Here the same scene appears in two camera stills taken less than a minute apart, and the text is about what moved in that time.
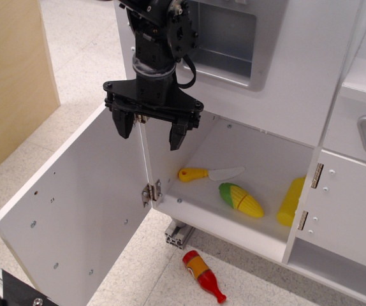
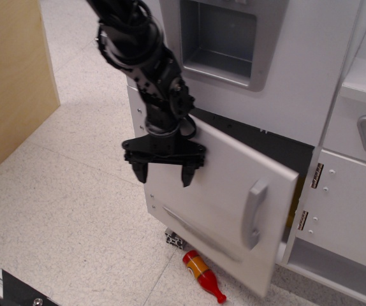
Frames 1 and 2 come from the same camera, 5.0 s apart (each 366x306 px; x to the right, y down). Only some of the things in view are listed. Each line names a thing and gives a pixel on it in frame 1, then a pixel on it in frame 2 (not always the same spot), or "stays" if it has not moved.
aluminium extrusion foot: (177, 233) stays
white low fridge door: (69, 228) -> (234, 212)
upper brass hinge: (317, 176) stays
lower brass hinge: (303, 220) stays
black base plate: (16, 292) stays
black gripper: (162, 98) -> (173, 148)
